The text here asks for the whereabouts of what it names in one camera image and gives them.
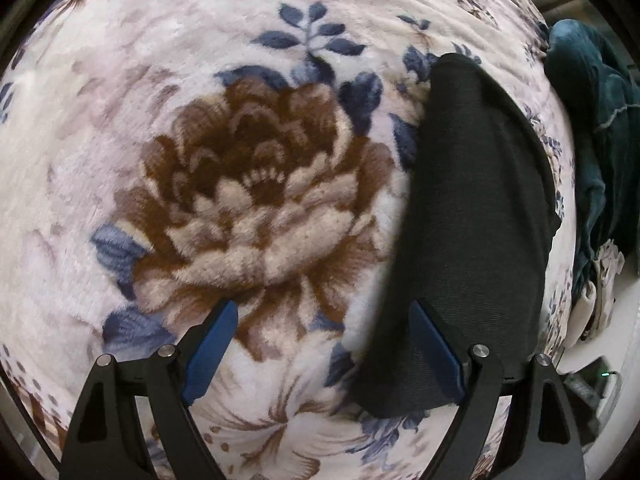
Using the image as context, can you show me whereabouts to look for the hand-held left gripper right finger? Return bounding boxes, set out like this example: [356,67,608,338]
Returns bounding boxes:
[407,299,587,480]

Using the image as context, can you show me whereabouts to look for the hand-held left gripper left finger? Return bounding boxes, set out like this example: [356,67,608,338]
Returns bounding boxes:
[59,300,240,480]

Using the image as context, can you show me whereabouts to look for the black knit garment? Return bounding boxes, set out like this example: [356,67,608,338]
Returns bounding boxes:
[350,52,562,418]

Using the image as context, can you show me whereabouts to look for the grey device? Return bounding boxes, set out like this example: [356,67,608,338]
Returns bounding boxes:
[559,354,627,413]

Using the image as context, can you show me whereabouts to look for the white cloth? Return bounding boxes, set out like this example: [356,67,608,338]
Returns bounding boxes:
[567,239,627,348]

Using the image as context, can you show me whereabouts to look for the floral fleece blanket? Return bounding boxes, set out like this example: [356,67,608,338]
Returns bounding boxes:
[0,0,581,480]

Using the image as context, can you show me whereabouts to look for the teal fleece cloth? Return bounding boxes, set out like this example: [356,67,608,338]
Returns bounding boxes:
[544,19,640,302]

